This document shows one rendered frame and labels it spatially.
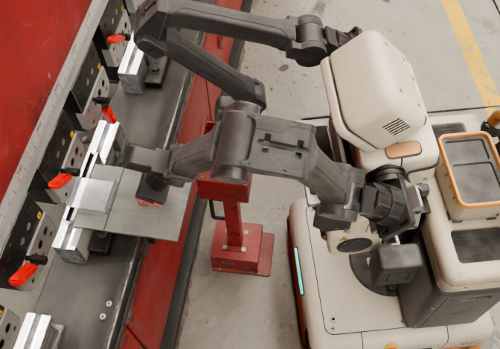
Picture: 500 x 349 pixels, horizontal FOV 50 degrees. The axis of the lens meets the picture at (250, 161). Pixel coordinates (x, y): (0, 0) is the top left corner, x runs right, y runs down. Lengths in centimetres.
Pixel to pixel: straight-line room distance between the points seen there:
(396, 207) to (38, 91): 73
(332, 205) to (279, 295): 130
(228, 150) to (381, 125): 44
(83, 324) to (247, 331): 97
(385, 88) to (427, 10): 232
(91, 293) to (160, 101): 62
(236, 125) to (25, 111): 47
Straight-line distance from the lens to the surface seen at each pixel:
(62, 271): 149
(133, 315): 155
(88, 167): 147
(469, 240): 160
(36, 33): 109
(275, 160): 72
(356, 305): 201
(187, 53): 131
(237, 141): 72
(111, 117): 135
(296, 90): 283
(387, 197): 110
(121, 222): 135
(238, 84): 141
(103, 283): 144
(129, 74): 166
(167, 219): 133
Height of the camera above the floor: 218
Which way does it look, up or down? 58 degrees down
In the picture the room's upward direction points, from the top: 2 degrees counter-clockwise
